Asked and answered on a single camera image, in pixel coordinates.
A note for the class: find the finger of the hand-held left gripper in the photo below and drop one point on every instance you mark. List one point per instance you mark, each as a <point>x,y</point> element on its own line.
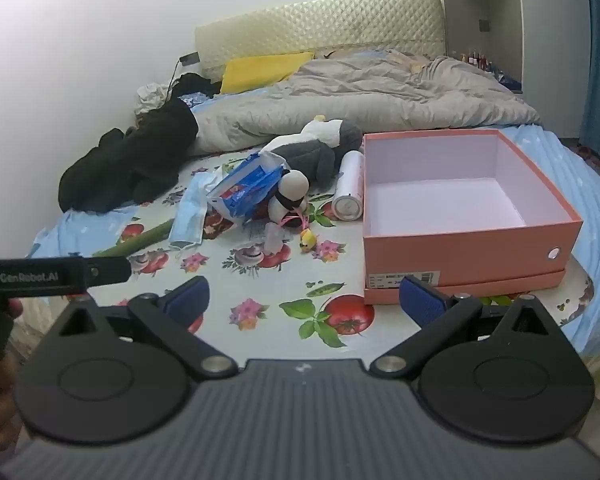
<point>110,270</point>

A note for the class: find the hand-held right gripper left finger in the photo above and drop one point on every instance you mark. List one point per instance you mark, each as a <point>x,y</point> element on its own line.
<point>190,295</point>

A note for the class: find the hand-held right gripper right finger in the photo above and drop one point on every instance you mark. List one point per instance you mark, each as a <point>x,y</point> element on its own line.
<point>420,300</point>

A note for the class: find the pink cardboard box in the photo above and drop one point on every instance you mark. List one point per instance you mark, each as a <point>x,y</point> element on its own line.
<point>455,255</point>

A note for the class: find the clear plastic packet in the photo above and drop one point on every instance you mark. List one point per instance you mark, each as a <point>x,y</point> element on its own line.
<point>274,239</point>

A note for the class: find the blue tissue packet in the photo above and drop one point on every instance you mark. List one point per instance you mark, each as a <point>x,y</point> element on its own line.
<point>245,187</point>

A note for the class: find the small penguin plush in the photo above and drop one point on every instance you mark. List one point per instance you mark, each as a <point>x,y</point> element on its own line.
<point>292,185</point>

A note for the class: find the green plush cucumber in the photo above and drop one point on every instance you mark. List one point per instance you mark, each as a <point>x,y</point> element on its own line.
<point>145,237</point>

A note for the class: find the dark red patterned pouch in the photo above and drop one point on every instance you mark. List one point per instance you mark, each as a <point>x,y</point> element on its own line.
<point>214,224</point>

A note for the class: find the blue face mask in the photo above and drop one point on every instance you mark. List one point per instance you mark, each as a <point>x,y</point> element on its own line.
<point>190,215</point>

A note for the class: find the black clothing pile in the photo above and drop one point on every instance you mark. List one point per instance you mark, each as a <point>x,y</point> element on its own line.
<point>140,155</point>

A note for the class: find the small yellow duck toy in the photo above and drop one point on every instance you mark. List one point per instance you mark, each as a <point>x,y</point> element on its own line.
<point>307,240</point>

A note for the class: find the white cylindrical can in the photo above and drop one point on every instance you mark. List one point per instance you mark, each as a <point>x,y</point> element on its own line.
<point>347,190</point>

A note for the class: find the white crumpled clothing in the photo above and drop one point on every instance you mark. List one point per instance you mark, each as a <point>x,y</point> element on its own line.
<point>150,97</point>

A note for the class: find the large grey penguin plush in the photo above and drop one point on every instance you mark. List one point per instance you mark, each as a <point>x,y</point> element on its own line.
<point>310,155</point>

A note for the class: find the blue patterned cloth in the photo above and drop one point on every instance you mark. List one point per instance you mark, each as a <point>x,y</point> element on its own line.
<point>195,99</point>

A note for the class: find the black garment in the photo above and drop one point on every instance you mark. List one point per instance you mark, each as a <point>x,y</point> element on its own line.
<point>195,82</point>

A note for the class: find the grey duvet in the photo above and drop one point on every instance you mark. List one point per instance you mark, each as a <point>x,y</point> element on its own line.
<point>370,95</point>

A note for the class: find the red slipper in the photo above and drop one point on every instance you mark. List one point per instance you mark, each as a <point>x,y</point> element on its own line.
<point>587,152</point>

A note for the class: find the yellow pillow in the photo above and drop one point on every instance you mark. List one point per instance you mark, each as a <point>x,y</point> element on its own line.
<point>260,70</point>

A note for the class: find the dark blue box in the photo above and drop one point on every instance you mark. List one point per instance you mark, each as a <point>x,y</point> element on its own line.
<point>507,81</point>

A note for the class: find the tan cloth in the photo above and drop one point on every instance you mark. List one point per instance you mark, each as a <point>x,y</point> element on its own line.
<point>415,64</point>

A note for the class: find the row of small bottles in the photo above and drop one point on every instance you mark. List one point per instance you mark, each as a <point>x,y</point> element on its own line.
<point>475,60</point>

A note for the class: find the cream quilted headboard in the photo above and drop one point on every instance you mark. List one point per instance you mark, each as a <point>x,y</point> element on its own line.
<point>320,25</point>

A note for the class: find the white built-in cabinet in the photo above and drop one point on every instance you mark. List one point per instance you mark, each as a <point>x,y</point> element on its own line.
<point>545,35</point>

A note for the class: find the dark wall socket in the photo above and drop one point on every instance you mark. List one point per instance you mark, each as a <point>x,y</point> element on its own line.
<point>483,24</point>

